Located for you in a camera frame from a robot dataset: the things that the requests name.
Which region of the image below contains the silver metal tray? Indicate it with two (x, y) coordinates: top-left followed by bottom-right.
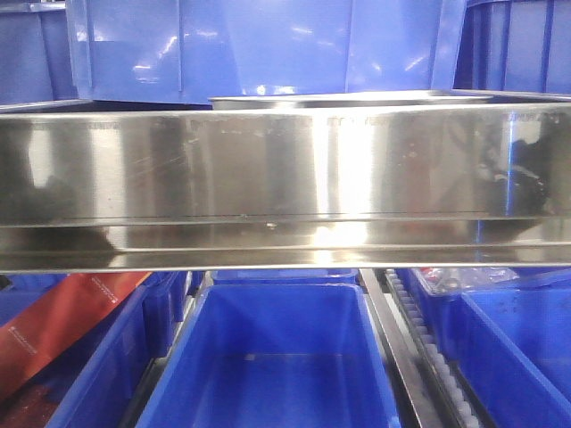
(210, 90), (492, 110)

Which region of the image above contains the blue bin behind centre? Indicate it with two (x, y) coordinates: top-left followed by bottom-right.
(211, 268), (359, 284)

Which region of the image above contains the blue bin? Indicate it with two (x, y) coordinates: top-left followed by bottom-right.
(396, 268), (570, 427)
(1, 271), (187, 427)
(1, 1), (77, 105)
(211, 268), (359, 284)
(137, 284), (401, 427)
(66, 1), (467, 104)
(454, 0), (570, 94)

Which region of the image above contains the blue bin centre lower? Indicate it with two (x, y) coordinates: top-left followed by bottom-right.
(137, 284), (401, 427)

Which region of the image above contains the clear plastic bag of parts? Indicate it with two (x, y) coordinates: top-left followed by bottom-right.
(420, 267), (519, 294)

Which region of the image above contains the blue bin upper centre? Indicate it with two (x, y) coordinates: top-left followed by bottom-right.
(66, 1), (467, 104)

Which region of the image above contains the red cardboard box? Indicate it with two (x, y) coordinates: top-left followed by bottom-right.
(1, 271), (151, 399)

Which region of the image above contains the blue bin left lower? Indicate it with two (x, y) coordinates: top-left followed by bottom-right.
(1, 271), (187, 427)

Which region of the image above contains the blue bin right lower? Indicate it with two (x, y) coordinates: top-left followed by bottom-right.
(396, 268), (570, 427)

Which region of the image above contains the blue bin upper right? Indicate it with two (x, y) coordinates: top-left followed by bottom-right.
(454, 0), (570, 94)

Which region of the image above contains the blue bin upper left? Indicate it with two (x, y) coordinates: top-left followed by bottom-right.
(1, 1), (77, 105)

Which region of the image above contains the stainless steel shelf front rail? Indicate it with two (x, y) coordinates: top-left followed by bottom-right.
(1, 97), (570, 272)

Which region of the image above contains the white roller conveyor rail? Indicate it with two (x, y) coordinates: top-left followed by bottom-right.
(383, 269), (495, 427)

